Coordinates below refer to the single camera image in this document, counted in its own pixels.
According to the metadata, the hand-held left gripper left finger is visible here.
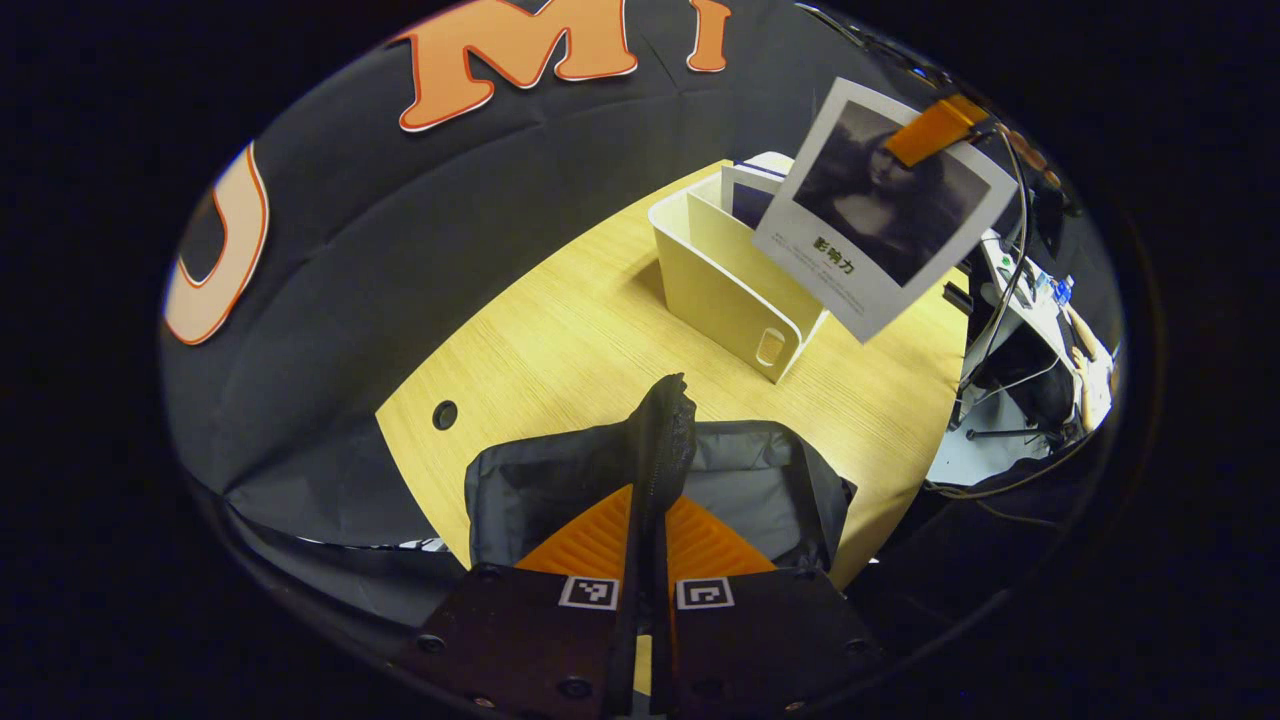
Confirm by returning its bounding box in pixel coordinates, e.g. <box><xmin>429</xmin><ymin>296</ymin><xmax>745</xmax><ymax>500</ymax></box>
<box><xmin>410</xmin><ymin>485</ymin><xmax>643</xmax><ymax>720</ymax></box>

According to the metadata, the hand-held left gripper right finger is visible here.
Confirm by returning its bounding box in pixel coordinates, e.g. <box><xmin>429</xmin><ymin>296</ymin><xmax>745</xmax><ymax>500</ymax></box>
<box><xmin>650</xmin><ymin>495</ymin><xmax>886</xmax><ymax>720</ymax></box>

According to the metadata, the white portrait cover book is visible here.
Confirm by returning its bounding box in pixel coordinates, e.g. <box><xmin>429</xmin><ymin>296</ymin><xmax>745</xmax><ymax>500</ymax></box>
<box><xmin>752</xmin><ymin>78</ymin><xmax>1019</xmax><ymax>344</ymax></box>

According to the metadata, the black schoolbag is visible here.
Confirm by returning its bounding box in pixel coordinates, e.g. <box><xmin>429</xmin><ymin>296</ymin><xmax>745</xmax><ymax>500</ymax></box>
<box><xmin>463</xmin><ymin>373</ymin><xmax>858</xmax><ymax>591</ymax></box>

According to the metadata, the blue cover book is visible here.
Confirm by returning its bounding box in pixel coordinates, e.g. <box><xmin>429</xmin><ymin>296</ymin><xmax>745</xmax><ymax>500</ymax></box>
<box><xmin>720</xmin><ymin>160</ymin><xmax>793</xmax><ymax>233</ymax></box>

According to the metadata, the white plastic bookshelf organizer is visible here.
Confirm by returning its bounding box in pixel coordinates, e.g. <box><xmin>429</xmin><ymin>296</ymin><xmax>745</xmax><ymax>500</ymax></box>
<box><xmin>647</xmin><ymin>152</ymin><xmax>831</xmax><ymax>386</ymax></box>

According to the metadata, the black backdrop cloth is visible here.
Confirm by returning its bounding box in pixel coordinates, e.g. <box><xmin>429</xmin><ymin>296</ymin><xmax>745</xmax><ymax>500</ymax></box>
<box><xmin>160</xmin><ymin>0</ymin><xmax>941</xmax><ymax>561</ymax></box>

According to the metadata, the black cable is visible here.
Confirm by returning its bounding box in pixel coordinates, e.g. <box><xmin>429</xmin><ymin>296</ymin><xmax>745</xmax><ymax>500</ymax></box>
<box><xmin>955</xmin><ymin>125</ymin><xmax>1033</xmax><ymax>396</ymax></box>

